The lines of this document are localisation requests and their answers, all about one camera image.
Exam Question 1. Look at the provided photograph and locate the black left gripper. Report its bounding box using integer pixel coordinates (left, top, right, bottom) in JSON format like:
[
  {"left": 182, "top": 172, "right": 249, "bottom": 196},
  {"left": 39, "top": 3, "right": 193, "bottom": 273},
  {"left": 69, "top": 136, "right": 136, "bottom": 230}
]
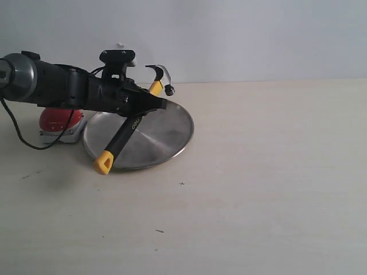
[{"left": 84, "top": 74, "right": 168, "bottom": 116}]

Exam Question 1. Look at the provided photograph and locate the yellow black claw hammer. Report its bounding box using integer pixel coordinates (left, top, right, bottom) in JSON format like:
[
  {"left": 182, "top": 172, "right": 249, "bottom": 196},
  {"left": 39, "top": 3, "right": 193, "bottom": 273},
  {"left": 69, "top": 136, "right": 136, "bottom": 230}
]
[{"left": 93, "top": 64, "right": 175, "bottom": 175}]

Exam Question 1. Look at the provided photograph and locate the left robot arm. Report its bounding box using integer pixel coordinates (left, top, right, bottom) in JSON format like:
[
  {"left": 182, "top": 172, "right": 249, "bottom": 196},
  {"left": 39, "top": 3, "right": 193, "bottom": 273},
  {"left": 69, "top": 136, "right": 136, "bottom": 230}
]
[{"left": 1, "top": 50, "right": 167, "bottom": 117}]

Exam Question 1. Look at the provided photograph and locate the red dome push button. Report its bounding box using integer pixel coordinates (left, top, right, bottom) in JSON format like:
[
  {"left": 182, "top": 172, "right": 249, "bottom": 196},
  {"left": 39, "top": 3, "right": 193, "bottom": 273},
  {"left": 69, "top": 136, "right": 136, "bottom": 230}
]
[{"left": 39, "top": 108, "right": 87, "bottom": 144}]

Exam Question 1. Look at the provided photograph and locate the round steel plate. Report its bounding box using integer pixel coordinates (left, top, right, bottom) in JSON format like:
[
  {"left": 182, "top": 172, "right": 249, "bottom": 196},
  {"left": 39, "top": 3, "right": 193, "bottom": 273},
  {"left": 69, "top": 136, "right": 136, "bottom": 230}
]
[{"left": 83, "top": 101, "right": 194, "bottom": 170}]

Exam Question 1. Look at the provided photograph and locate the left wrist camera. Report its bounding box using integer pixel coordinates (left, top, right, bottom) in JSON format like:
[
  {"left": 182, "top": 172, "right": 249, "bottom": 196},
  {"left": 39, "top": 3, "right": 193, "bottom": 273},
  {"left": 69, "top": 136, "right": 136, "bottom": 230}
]
[{"left": 99, "top": 49, "right": 136, "bottom": 80}]

